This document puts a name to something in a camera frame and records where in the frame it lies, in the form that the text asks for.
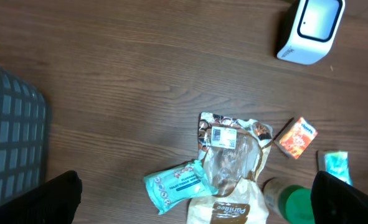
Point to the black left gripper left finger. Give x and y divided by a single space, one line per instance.
54 202

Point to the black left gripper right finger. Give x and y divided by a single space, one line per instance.
334 201

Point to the small teal tissue pack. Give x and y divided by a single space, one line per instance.
335 163

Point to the green lid jar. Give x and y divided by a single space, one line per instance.
291 201

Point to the small orange tissue pack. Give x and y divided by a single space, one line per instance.
295 137

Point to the teal wet wipes pack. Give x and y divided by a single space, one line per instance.
167 188

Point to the beige brown snack bag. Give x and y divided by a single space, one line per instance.
233 153

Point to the grey plastic mesh basket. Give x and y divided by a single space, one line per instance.
24 127

